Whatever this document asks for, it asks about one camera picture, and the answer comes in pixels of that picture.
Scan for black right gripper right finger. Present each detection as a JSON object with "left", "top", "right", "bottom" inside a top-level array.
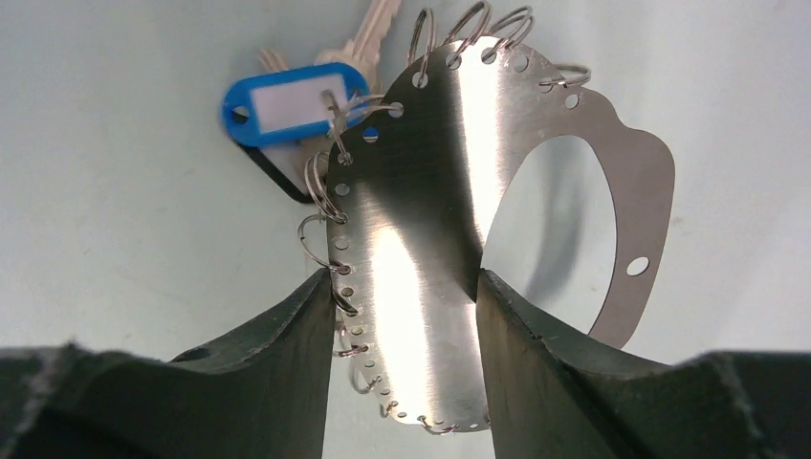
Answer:
[{"left": 476, "top": 270, "right": 810, "bottom": 458}]

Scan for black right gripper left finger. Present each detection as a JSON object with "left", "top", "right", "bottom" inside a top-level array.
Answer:
[{"left": 1, "top": 270, "right": 335, "bottom": 458}]

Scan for metal key organizer plate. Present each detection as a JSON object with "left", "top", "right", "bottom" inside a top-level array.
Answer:
[{"left": 315, "top": 1, "right": 675, "bottom": 436}]

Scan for key with blue tag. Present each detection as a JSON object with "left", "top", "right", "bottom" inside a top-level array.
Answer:
[{"left": 220, "top": 1, "right": 401, "bottom": 147}]

